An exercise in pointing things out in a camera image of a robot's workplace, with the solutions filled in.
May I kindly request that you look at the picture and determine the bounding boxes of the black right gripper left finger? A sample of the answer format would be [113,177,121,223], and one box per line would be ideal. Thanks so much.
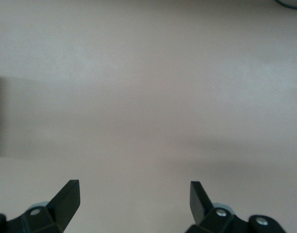
[0,179,81,233]

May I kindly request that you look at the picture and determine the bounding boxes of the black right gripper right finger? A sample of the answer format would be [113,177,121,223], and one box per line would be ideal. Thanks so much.
[186,181,287,233]

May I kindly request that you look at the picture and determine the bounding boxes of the black looping cable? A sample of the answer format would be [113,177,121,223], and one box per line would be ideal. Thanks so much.
[274,0,297,11]

